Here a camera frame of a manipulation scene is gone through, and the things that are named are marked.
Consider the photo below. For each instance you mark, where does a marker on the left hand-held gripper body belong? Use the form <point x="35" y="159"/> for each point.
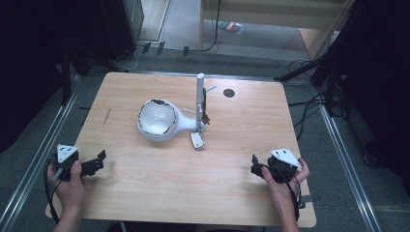
<point x="64" y="154"/>

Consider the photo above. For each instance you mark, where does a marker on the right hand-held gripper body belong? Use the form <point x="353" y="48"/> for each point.
<point x="283" y="169"/>

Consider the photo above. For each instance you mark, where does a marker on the white key rack with bowl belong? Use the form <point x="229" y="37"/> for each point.
<point x="158" y="119"/>

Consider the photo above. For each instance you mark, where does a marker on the person's right hand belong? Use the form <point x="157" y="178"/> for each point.
<point x="283" y="190"/>

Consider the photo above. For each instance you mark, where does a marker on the person's left hand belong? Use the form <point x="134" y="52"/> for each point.
<point x="69" y="193"/>

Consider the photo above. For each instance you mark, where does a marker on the dark round table grommet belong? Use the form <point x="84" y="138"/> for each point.
<point x="228" y="93"/>

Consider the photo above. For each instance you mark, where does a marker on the black metal stand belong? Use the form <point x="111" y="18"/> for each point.
<point x="332" y="58"/>

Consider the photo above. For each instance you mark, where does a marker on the black power plug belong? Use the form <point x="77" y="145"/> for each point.
<point x="186" y="50"/>

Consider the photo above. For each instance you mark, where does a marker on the black cabinet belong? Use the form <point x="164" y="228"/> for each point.
<point x="119" y="25"/>

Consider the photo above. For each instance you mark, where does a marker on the colourful packet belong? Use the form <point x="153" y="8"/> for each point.
<point x="231" y="27"/>

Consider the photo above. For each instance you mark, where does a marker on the light wooden desk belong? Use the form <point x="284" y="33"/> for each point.
<point x="274" y="14"/>

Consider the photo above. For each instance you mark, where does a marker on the metal floor rail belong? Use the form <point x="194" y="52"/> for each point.
<point x="35" y="161"/>
<point x="348" y="167"/>

